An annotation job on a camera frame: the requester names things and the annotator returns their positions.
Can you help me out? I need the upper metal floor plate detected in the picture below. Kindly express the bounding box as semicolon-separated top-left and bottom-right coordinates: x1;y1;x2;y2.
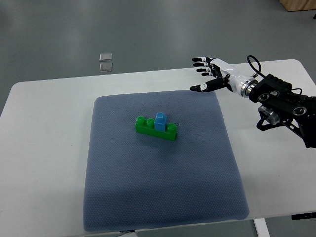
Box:
99;52;112;62

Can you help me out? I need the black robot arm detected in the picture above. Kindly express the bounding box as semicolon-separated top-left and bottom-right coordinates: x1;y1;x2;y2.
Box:
243;55;316;148

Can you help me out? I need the small blue block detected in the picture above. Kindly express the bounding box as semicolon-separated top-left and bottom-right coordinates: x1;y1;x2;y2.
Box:
154;112;167;132

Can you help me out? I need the wooden box corner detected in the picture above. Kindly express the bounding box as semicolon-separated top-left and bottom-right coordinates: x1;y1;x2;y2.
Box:
279;0;316;12

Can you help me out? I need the black label under mat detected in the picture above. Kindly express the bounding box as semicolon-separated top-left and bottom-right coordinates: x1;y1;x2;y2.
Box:
120;230;135;233

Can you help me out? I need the long green block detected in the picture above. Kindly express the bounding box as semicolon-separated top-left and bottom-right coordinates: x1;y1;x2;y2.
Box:
135;116;178;141

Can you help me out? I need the white table leg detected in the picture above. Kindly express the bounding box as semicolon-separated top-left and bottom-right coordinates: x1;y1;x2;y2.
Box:
253;218;270;237

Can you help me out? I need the blue-grey fabric mat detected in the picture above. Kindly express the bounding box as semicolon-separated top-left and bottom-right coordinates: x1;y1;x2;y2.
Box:
83;90;249;232

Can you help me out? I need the black table control panel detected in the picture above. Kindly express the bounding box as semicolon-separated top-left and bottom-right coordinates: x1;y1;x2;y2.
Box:
291;212;316;220

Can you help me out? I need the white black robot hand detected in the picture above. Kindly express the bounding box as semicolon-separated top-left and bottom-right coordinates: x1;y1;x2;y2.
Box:
190;57;251;98

